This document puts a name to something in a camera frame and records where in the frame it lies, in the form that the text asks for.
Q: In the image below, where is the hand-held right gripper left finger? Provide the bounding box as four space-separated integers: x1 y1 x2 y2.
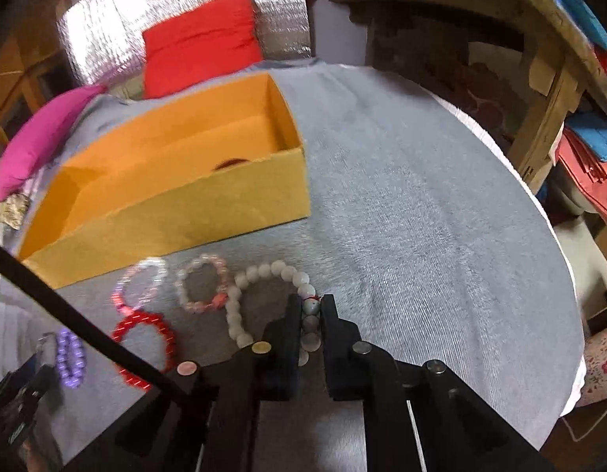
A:
115 294 305 472

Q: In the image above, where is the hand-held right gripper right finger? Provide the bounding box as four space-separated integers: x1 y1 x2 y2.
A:
321 294 555 472

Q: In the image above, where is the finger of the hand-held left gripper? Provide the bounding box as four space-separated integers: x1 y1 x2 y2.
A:
35 333 59 372

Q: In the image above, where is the purple bead bracelet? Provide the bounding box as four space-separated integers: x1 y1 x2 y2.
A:
56 330 88 389

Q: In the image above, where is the white bead bracelet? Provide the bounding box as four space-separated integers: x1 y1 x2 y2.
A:
226 260 321 367

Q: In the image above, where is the pink white crystal bracelet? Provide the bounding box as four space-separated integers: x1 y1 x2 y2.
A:
174 253 231 314

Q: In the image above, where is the red bead bracelet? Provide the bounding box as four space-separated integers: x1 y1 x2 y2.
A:
111 311 179 390

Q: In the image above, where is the pale pink bracelet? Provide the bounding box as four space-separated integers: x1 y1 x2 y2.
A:
111 257 169 315

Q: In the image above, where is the orange cardboard box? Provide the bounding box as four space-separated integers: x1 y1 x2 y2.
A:
15 71 311 290

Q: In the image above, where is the grey blanket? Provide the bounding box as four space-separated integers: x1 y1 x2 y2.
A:
0 59 587 472

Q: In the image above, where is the beige patterned cloth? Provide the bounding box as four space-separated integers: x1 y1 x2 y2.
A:
0 172 35 229

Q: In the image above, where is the magenta pillow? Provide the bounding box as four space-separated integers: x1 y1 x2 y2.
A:
0 83 107 202

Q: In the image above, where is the floral cushion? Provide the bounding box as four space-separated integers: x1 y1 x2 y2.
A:
579 327 607 406

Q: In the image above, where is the wooden cabinet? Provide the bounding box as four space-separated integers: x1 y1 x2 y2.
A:
0 10 78 148

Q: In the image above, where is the red pillow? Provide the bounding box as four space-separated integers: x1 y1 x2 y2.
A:
141 0 264 100

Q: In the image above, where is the coral folded cloth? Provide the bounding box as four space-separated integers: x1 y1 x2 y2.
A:
554 128 607 227

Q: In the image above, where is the wooden shelf unit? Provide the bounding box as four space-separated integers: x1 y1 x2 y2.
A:
318 0 607 192

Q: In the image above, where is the blue folded cloth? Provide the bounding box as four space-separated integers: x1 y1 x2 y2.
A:
564 111 607 163

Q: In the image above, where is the silver foil insulation sheet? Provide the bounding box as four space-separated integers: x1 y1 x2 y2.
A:
56 0 311 87

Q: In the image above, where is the black cable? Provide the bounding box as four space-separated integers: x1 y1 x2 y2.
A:
0 241 196 399

